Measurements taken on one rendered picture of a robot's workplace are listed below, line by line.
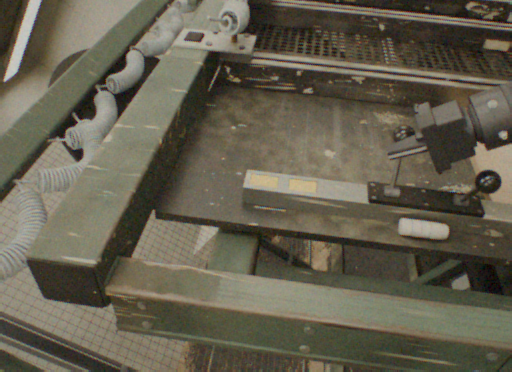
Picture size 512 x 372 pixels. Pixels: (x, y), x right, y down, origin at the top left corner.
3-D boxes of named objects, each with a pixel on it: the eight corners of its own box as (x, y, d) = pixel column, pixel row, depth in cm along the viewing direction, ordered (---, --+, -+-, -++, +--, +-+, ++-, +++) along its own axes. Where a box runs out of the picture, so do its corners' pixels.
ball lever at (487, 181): (468, 214, 75) (507, 191, 63) (446, 212, 75) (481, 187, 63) (467, 194, 76) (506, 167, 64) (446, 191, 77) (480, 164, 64)
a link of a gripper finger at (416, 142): (386, 148, 72) (424, 135, 69) (388, 159, 69) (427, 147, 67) (383, 140, 71) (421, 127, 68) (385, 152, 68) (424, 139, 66)
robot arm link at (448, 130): (418, 128, 61) (509, 97, 56) (409, 95, 68) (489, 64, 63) (442, 189, 67) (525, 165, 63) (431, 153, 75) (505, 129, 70)
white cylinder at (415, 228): (398, 238, 74) (444, 244, 74) (403, 226, 72) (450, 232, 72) (397, 225, 77) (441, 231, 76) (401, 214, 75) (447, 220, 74)
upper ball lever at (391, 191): (402, 204, 74) (420, 129, 69) (380, 201, 74) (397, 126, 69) (398, 195, 78) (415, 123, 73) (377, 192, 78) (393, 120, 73)
